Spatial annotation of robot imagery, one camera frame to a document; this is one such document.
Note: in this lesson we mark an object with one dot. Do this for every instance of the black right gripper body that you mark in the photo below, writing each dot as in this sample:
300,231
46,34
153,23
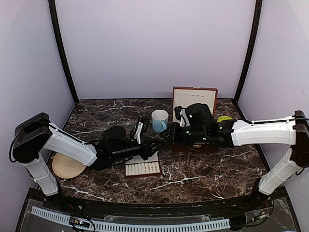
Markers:
196,135

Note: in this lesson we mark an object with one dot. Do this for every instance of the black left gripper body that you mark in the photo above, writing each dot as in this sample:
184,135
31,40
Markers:
123,154

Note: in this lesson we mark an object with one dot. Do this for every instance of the brown jewelry tray insert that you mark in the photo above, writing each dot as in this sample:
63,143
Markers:
138,168

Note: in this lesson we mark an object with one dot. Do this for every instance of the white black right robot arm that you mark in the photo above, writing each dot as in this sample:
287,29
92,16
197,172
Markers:
291,130

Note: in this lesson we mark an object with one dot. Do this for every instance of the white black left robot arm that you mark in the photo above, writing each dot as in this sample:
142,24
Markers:
38,133

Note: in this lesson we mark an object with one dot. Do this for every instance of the brown open jewelry box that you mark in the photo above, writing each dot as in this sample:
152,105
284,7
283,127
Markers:
185,96

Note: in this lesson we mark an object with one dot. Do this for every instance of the light blue mug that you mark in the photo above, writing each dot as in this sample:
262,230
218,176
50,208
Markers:
159,120

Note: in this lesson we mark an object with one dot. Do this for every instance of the green bowl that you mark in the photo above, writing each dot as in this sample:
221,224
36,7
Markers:
222,118

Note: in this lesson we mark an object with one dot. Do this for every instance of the small silver earrings on table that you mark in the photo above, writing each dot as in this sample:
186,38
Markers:
165,173

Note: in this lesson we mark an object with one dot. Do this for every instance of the beige round plate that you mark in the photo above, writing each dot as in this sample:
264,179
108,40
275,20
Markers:
65,167

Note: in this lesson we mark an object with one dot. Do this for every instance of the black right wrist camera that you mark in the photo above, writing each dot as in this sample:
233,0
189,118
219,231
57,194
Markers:
178,113

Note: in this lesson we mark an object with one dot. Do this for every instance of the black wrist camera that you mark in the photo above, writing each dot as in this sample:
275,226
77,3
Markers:
178,113
143,124

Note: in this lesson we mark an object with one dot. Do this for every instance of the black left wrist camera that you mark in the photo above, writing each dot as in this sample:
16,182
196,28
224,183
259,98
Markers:
143,124

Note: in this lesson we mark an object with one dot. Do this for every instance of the black front table rail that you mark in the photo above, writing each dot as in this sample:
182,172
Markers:
91,208

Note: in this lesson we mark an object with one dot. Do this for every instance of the black right corner post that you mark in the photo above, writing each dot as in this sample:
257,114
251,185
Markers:
250,49

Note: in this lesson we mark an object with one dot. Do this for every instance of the black corner post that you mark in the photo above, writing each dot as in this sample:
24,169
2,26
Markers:
61,50
250,49

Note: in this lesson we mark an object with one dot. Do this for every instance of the white slotted cable duct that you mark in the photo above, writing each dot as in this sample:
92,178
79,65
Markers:
133,224

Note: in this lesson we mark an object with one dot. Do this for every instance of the black left corner post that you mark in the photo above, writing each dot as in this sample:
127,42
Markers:
61,50

